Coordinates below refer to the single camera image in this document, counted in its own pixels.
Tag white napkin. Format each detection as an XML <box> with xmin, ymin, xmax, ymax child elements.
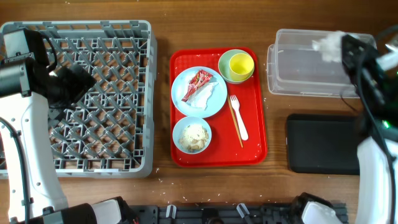
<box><xmin>187</xmin><ymin>82</ymin><xmax>218</xmax><ymax>110</ymax></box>

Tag small light blue bowl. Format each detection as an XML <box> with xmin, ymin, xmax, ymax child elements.
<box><xmin>172</xmin><ymin>116</ymin><xmax>212</xmax><ymax>155</ymax></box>

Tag red snack wrapper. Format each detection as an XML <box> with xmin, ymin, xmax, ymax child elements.
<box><xmin>182</xmin><ymin>70</ymin><xmax>213</xmax><ymax>102</ymax></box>

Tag white tissue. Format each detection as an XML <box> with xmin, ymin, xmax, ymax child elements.
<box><xmin>312</xmin><ymin>30</ymin><xmax>359</xmax><ymax>63</ymax></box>

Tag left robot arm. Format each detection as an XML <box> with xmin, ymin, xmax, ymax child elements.
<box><xmin>1</xmin><ymin>29</ymin><xmax>96</xmax><ymax>223</ymax></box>

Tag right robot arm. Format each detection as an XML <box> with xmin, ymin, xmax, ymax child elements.
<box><xmin>312</xmin><ymin>26</ymin><xmax>397</xmax><ymax>223</ymax></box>

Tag grey dishwasher rack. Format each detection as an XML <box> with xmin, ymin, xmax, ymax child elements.
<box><xmin>1</xmin><ymin>20</ymin><xmax>157</xmax><ymax>178</ymax></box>

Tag clear plastic bin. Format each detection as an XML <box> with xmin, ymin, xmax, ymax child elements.
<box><xmin>267</xmin><ymin>29</ymin><xmax>358</xmax><ymax>98</ymax></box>

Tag black tray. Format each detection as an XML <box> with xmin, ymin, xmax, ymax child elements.
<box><xmin>286</xmin><ymin>114</ymin><xmax>363</xmax><ymax>175</ymax></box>

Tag light blue plate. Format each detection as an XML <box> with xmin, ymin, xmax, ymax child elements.
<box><xmin>171</xmin><ymin>67</ymin><xmax>227</xmax><ymax>118</ymax></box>

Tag yellow cup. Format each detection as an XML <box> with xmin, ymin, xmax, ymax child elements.
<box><xmin>229</xmin><ymin>53</ymin><xmax>254</xmax><ymax>82</ymax></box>

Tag white plastic fork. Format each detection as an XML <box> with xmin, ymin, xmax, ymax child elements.
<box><xmin>229</xmin><ymin>95</ymin><xmax>249</xmax><ymax>141</ymax></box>

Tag wooden chopstick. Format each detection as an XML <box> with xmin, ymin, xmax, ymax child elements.
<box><xmin>227</xmin><ymin>95</ymin><xmax>243</xmax><ymax>148</ymax></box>

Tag green bowl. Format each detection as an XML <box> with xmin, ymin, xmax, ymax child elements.
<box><xmin>218</xmin><ymin>49</ymin><xmax>254</xmax><ymax>84</ymax></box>

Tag food scraps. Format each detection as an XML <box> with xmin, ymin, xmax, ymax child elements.
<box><xmin>178</xmin><ymin>124</ymin><xmax>210</xmax><ymax>153</ymax></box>

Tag red plastic tray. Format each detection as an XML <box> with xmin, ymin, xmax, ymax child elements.
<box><xmin>170</xmin><ymin>47</ymin><xmax>267</xmax><ymax>168</ymax></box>

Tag black cable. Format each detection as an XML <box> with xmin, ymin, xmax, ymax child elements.
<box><xmin>338</xmin><ymin>26</ymin><xmax>398</xmax><ymax>224</ymax></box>

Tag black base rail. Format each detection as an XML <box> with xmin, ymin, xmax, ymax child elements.
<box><xmin>93</xmin><ymin>197</ymin><xmax>349</xmax><ymax>224</ymax></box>

